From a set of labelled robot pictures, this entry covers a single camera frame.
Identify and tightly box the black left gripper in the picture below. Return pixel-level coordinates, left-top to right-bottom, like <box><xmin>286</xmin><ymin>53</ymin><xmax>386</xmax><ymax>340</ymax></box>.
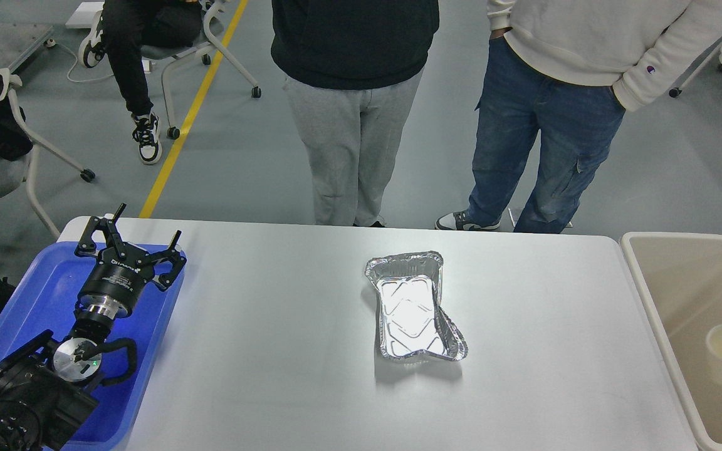
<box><xmin>74</xmin><ymin>204</ymin><xmax>187</xmax><ymax>319</ymax></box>

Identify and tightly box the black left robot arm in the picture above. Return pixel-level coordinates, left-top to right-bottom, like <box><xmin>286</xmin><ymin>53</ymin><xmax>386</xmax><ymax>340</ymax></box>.
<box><xmin>0</xmin><ymin>214</ymin><xmax>188</xmax><ymax>450</ymax></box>

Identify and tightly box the blue plastic tray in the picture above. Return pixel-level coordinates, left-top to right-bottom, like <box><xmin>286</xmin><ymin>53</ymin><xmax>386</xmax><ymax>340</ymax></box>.
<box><xmin>0</xmin><ymin>242</ymin><xmax>184</xmax><ymax>450</ymax></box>

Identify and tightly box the grey chair at left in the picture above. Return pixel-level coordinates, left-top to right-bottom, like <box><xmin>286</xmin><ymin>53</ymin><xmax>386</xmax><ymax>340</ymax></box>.
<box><xmin>0</xmin><ymin>68</ymin><xmax>97</xmax><ymax>239</ymax></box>

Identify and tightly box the person in black trousers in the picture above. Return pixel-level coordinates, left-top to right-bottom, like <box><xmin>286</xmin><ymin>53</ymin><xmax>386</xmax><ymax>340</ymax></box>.
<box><xmin>78</xmin><ymin>1</ymin><xmax>202</xmax><ymax>165</ymax></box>

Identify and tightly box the grey office chair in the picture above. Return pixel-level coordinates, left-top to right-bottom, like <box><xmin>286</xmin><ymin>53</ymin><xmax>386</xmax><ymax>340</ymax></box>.
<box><xmin>141</xmin><ymin>1</ymin><xmax>263</xmax><ymax>140</ymax></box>

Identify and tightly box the crumpled aluminium foil tray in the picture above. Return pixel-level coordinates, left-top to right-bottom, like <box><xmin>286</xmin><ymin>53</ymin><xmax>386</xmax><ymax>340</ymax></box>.
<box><xmin>364</xmin><ymin>251</ymin><xmax>469</xmax><ymax>363</ymax></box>

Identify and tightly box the person in grey sweatpants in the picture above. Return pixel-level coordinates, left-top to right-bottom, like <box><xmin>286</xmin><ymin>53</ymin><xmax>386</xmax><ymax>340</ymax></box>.
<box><xmin>270</xmin><ymin>1</ymin><xmax>439</xmax><ymax>227</ymax></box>

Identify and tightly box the person in blue jeans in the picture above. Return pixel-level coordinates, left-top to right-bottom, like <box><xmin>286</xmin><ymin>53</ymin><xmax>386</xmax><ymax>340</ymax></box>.
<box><xmin>435</xmin><ymin>1</ymin><xmax>722</xmax><ymax>234</ymax></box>

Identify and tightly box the beige plastic bin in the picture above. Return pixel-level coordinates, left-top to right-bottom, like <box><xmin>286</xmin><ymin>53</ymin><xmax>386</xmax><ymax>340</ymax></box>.
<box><xmin>620</xmin><ymin>232</ymin><xmax>722</xmax><ymax>450</ymax></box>

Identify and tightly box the chair base at top right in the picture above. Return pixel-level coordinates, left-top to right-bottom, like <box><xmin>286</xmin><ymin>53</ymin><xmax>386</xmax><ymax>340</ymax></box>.
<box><xmin>668</xmin><ymin>44</ymin><xmax>720</xmax><ymax>99</ymax></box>

